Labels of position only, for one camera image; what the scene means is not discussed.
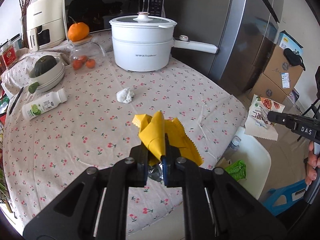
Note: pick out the small tangerine right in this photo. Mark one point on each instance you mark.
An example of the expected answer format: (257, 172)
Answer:
(90, 63)

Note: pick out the white oval bowl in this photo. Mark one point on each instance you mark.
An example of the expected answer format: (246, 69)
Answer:
(50, 74)

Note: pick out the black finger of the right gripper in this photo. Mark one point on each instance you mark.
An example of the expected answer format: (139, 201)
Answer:
(301, 125)

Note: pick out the clear plastic bottle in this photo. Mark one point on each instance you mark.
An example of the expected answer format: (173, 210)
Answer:
(235, 143)

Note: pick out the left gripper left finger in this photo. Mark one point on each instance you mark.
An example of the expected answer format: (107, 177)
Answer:
(131, 171)

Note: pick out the cherry print tablecloth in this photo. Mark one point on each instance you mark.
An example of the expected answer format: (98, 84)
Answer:
(43, 156)

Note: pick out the right hand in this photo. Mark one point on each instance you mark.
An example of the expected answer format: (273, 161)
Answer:
(313, 163)

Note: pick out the yellow foil snack wrapper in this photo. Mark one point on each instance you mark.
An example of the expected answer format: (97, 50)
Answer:
(156, 132)

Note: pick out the small tangerine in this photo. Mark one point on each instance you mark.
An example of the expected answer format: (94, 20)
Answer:
(90, 63)
(79, 62)

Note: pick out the lower cardboard box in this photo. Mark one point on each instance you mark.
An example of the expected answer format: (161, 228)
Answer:
(266, 88)

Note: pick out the blue plastic stool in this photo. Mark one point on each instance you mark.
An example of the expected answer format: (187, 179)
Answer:
(281, 199)

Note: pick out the white electric pot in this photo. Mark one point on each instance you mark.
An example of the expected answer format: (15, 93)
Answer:
(143, 43)

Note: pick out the white trash bin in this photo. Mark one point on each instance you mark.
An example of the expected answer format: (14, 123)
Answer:
(257, 160)

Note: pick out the green avocado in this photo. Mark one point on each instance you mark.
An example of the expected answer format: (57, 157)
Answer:
(33, 87)

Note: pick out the black pen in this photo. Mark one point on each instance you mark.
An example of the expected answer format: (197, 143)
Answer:
(16, 100)

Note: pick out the dry twig bouquet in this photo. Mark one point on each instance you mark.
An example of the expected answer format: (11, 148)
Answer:
(25, 5)

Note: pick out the green snack bag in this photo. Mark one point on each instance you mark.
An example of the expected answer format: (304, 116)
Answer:
(237, 170)

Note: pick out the cream coffee machine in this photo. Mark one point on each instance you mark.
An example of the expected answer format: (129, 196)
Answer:
(45, 26)

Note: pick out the upper cardboard box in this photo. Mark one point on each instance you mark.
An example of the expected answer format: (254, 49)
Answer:
(281, 72)

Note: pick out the small tangerine left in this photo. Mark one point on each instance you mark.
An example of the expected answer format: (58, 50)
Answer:
(79, 62)

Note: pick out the glass teapot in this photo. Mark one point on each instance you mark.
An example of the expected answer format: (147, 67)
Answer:
(88, 47)

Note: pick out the red label jar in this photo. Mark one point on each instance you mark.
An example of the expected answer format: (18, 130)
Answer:
(8, 54)

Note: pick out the white lime drink bottle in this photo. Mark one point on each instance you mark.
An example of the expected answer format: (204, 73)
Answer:
(43, 104)

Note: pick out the large orange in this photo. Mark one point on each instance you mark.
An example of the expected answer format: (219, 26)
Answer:
(78, 31)

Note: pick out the grey refrigerator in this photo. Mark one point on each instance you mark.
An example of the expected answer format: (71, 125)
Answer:
(244, 32)

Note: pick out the cardboard box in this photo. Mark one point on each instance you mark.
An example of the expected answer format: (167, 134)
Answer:
(266, 88)
(281, 72)

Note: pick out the black cap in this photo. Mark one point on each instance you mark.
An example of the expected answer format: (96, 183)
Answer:
(293, 59)

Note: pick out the green kabocha squash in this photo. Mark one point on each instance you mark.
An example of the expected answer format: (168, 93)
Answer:
(44, 64)

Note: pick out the small white tissue ball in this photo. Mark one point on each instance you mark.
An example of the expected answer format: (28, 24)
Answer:
(125, 95)

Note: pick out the beige snack packet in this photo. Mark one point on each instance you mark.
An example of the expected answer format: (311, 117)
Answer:
(257, 123)

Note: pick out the stacked white plates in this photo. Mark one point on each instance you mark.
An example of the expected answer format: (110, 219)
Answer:
(51, 84)

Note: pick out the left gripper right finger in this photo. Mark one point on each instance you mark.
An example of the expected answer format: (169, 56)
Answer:
(198, 186)

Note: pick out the black microwave oven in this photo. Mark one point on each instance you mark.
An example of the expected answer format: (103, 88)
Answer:
(97, 13)

